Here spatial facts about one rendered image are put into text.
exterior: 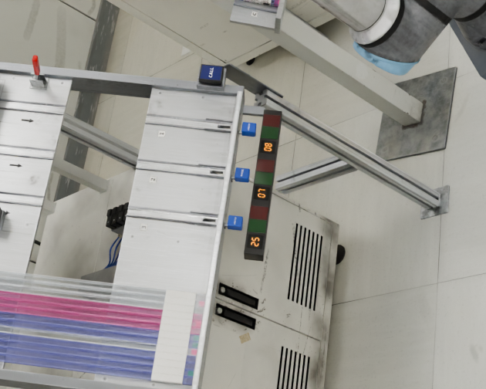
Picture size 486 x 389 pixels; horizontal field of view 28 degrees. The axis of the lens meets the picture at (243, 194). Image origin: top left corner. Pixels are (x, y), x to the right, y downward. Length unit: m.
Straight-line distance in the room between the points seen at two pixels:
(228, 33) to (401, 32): 1.60
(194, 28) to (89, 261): 1.06
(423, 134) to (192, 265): 0.99
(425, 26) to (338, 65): 0.78
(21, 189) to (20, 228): 0.09
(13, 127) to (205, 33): 1.31
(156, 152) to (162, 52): 2.06
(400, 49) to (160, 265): 0.64
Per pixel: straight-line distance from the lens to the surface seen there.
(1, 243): 2.04
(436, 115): 2.72
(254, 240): 1.98
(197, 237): 1.98
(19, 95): 2.19
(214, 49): 3.40
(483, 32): 1.87
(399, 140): 2.78
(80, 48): 4.45
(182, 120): 2.10
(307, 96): 3.18
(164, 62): 4.05
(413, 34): 1.78
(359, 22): 1.74
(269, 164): 2.05
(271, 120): 2.10
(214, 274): 1.92
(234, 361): 2.36
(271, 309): 2.47
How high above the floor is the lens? 1.84
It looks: 35 degrees down
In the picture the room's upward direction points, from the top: 63 degrees counter-clockwise
